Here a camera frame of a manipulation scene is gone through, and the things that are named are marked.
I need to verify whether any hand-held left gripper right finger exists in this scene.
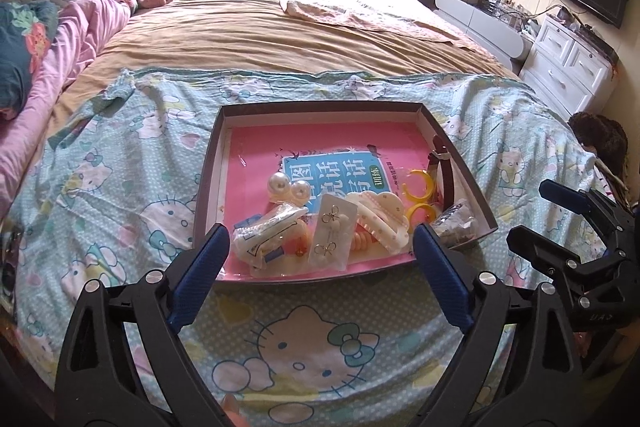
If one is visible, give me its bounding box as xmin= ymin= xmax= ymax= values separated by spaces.
xmin=412 ymin=223 xmax=586 ymax=427

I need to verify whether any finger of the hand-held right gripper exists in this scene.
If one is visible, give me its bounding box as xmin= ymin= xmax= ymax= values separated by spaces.
xmin=539 ymin=178 xmax=629 ymax=239
xmin=506 ymin=226 xmax=592 ymax=281

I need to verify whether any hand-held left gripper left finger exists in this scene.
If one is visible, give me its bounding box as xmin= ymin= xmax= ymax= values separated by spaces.
xmin=55 ymin=223 xmax=232 ymax=427

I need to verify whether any clear bag of dark beads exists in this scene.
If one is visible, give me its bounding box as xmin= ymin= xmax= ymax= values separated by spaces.
xmin=431 ymin=203 xmax=480 ymax=250

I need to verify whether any yellow hoop earring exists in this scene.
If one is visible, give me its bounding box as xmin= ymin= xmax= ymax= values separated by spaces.
xmin=406 ymin=168 xmax=435 ymax=200
xmin=405 ymin=203 xmax=441 ymax=223

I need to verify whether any clear packet with white accessory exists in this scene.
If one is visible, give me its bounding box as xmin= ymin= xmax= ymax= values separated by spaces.
xmin=231 ymin=203 xmax=309 ymax=279

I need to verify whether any white dotted hair claw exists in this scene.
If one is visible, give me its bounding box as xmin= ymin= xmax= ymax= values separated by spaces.
xmin=345 ymin=191 xmax=413 ymax=253

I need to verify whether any red strap wristwatch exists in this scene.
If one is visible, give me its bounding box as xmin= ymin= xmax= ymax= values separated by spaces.
xmin=427 ymin=134 xmax=456 ymax=210

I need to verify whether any dark cardboard box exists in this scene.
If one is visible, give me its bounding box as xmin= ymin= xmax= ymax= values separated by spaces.
xmin=192 ymin=102 xmax=499 ymax=285

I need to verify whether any earring card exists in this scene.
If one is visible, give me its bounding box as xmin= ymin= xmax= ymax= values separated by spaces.
xmin=307 ymin=193 xmax=358 ymax=272

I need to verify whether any large pearl hair ornament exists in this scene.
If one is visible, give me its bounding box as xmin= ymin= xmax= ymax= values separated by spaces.
xmin=266 ymin=172 xmax=311 ymax=208

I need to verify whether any blue plastic case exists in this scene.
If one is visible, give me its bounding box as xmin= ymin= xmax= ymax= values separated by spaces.
xmin=235 ymin=216 xmax=286 ymax=264

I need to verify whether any dark brown fuzzy cushion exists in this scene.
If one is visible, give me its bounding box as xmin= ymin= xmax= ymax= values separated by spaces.
xmin=567 ymin=112 xmax=628 ymax=172

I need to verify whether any cat print blanket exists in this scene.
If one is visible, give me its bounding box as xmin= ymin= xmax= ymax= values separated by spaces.
xmin=10 ymin=67 xmax=621 ymax=427

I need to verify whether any pink book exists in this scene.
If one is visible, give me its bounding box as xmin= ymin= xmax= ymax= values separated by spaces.
xmin=220 ymin=127 xmax=441 ymax=280

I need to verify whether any white drawer cabinet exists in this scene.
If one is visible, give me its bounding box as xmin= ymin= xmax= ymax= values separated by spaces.
xmin=520 ymin=14 xmax=618 ymax=122

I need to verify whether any white grey dresser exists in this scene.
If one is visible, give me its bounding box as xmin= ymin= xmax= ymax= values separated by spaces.
xmin=412 ymin=0 xmax=533 ymax=62

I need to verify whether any row of cosmetic bottles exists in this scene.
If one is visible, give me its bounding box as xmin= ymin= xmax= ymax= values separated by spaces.
xmin=465 ymin=0 xmax=541 ymax=32

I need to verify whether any tan bed sheet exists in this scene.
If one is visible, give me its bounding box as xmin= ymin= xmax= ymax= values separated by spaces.
xmin=47 ymin=0 xmax=521 ymax=132

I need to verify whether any pink quilt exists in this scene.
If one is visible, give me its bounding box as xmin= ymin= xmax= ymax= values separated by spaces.
xmin=0 ymin=0 xmax=136 ymax=218

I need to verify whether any teal floral pillow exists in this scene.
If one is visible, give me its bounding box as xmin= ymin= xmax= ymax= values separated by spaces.
xmin=0 ymin=2 xmax=58 ymax=120

